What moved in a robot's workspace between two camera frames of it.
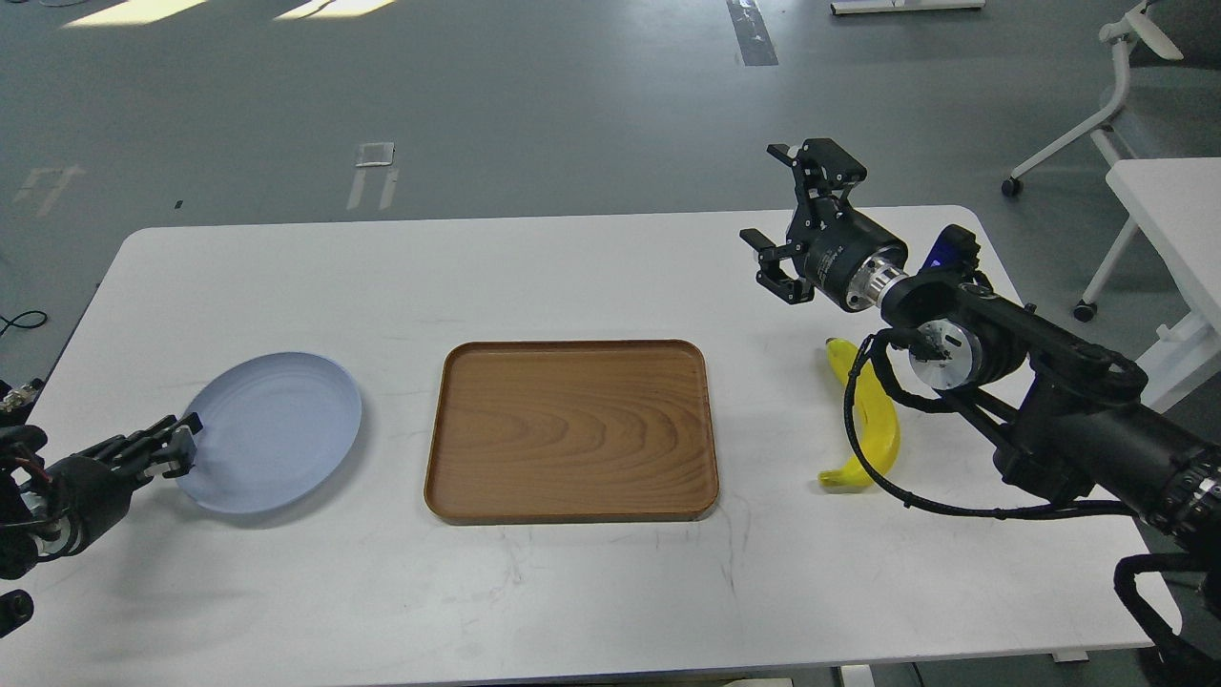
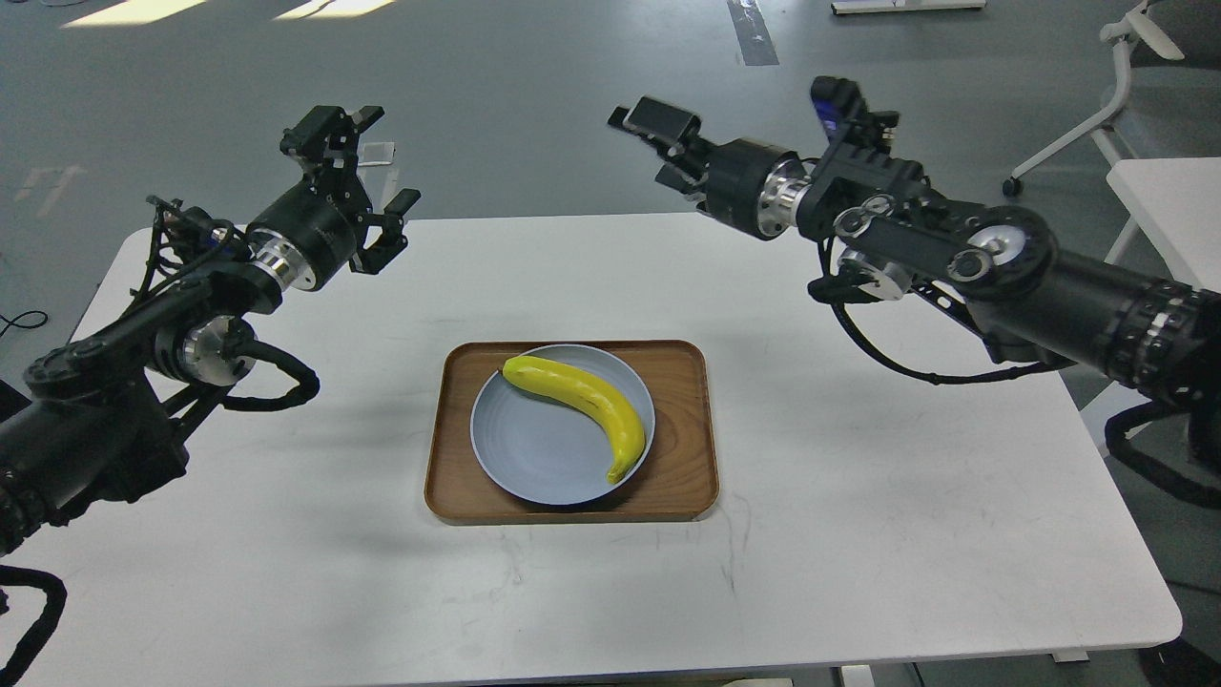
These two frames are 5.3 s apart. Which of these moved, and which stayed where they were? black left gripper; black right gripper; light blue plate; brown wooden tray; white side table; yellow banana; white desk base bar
Moved: yellow banana; light blue plate; black left gripper; black right gripper
Stayed: white side table; white desk base bar; brown wooden tray
